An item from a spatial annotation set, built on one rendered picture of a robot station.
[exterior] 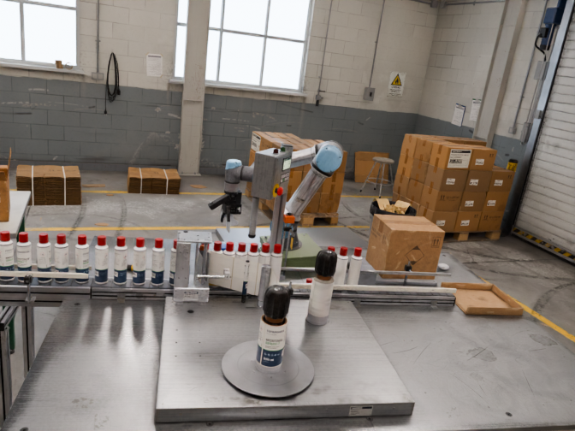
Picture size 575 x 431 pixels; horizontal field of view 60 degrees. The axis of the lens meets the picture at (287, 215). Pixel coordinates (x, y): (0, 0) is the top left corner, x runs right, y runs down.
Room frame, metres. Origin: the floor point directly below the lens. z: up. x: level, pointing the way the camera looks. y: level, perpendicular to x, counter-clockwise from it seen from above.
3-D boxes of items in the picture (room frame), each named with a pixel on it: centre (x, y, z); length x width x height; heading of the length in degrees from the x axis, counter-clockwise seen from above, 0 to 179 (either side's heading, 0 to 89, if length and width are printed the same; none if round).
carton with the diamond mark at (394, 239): (2.49, -0.64, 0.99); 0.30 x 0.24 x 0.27; 105
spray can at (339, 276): (2.09, -0.27, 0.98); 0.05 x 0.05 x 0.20
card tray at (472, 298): (2.26, -1.00, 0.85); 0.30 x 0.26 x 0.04; 103
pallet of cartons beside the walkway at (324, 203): (6.09, 0.00, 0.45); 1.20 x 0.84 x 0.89; 25
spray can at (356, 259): (2.10, -0.34, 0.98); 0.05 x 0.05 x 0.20
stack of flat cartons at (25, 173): (5.32, 2.71, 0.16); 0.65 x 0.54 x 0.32; 118
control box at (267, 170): (2.09, 0.09, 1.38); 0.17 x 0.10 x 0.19; 158
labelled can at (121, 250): (1.87, 0.66, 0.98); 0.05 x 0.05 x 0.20
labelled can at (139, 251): (1.88, 0.59, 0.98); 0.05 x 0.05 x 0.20
